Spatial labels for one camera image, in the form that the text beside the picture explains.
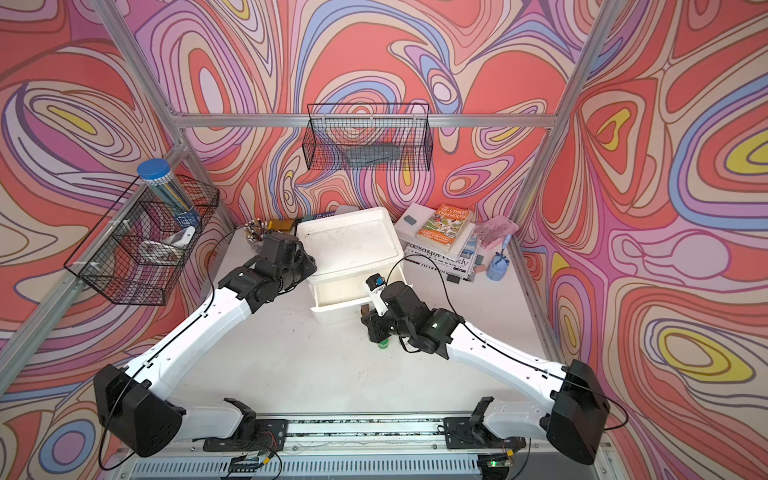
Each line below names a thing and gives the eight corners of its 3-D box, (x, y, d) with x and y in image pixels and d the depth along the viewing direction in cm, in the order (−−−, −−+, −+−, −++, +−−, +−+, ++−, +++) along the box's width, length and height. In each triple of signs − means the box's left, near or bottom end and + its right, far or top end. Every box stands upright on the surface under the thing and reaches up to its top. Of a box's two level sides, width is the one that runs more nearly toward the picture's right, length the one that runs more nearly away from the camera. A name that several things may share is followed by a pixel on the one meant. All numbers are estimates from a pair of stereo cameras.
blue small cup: (488, 280, 104) (495, 264, 98) (484, 268, 108) (491, 252, 101) (502, 280, 104) (510, 264, 98) (498, 268, 108) (506, 252, 101)
